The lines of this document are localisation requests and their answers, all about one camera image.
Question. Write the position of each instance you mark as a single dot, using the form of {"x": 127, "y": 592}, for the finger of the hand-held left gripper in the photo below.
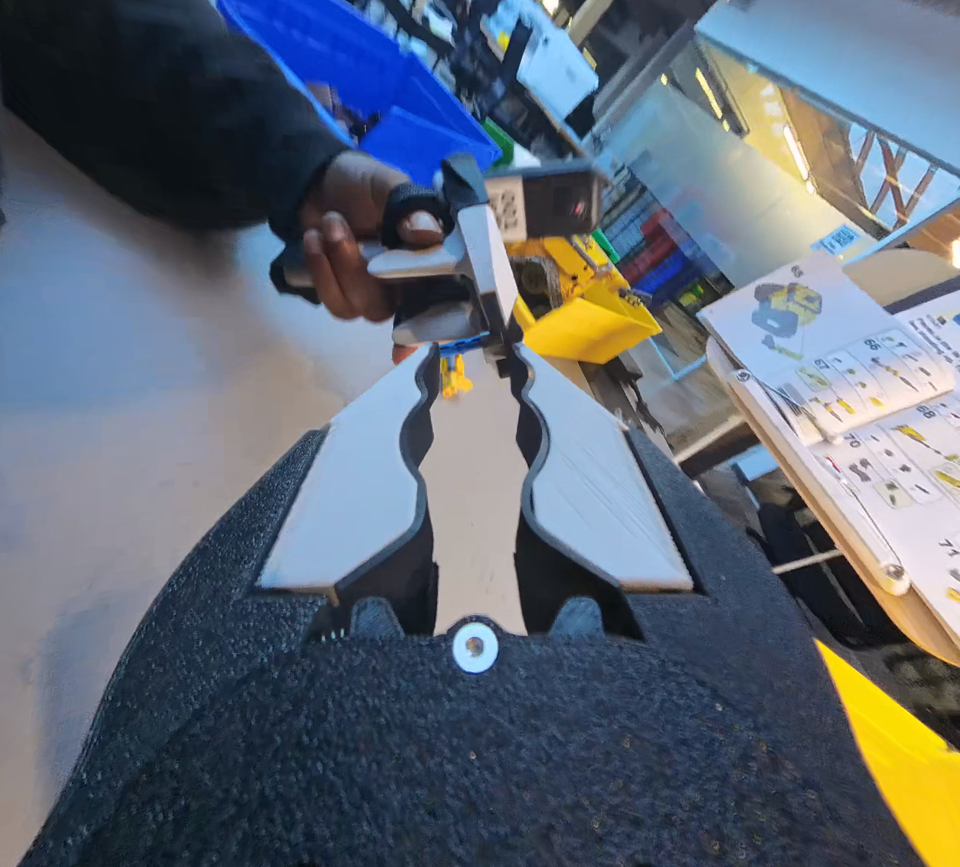
{"x": 487, "y": 267}

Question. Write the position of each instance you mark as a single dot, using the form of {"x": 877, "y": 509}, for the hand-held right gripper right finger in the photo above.
{"x": 600, "y": 507}

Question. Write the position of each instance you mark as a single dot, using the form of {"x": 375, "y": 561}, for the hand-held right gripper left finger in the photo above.
{"x": 345, "y": 507}

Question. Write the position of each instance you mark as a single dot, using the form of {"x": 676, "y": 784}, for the long blue pin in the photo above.
{"x": 461, "y": 340}

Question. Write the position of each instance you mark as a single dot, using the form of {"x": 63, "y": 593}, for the person's left forearm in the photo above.
{"x": 187, "y": 57}

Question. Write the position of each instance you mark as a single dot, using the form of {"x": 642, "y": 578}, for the grey desk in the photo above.
{"x": 150, "y": 394}

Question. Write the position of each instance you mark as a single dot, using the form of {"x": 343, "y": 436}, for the person's left hand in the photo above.
{"x": 341, "y": 267}

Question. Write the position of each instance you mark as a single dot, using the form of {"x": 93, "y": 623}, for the yellow storage bin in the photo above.
{"x": 585, "y": 319}

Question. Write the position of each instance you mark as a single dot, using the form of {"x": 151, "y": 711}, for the yellow toy piston assembly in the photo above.
{"x": 455, "y": 376}

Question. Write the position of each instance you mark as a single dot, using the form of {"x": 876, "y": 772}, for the blue storage bin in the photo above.
{"x": 352, "y": 57}

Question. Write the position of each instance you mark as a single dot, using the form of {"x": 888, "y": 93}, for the toy instruction booklet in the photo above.
{"x": 847, "y": 357}

